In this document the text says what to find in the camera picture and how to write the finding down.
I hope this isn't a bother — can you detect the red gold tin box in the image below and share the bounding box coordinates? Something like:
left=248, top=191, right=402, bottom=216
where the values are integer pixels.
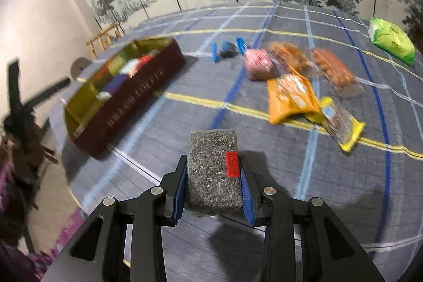
left=64, top=37, right=185, bottom=156

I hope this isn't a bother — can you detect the pink snack packet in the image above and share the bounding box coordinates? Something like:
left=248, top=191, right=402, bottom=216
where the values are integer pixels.
left=244, top=49, right=274, bottom=81

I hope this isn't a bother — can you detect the green tissue pack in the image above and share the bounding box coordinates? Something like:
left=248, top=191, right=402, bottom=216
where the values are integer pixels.
left=368, top=17, right=415, bottom=67

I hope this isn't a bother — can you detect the yellow clear snack packet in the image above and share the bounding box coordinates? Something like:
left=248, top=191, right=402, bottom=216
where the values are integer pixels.
left=305, top=97, right=366, bottom=153

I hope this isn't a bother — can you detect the brown clear snack packet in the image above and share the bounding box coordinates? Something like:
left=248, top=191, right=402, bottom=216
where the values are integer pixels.
left=267, top=41, right=312, bottom=75

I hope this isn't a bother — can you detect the plaid blue grey tablecloth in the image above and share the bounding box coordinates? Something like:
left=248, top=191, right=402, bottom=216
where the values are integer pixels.
left=49, top=3, right=422, bottom=281

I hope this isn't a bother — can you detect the grey speckled snack block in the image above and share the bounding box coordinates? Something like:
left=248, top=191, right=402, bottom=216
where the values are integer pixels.
left=185, top=129, right=242, bottom=215

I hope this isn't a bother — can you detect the round grey stone disc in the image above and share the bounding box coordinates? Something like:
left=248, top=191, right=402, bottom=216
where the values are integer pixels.
left=70, top=57, right=92, bottom=80

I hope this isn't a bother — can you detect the orange twist snack packet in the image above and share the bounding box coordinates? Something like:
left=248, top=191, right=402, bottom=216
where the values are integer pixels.
left=312, top=49, right=364, bottom=98

